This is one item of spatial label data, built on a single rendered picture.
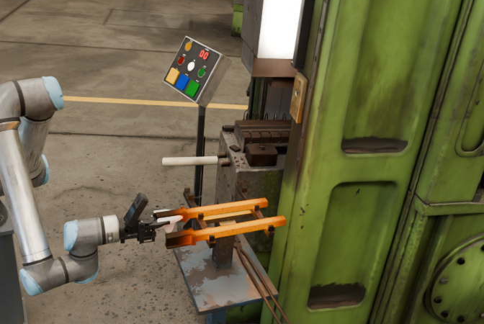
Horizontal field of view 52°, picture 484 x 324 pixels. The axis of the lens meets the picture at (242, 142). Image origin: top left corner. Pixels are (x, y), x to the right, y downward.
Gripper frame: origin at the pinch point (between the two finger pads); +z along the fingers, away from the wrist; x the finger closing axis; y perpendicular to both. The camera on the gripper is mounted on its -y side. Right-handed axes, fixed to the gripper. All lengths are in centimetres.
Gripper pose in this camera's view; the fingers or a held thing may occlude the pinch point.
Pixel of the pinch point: (178, 214)
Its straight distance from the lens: 170.8
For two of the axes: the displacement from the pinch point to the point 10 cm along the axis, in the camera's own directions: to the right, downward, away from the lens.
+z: 9.3, -0.9, 3.6
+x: 3.6, 4.6, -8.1
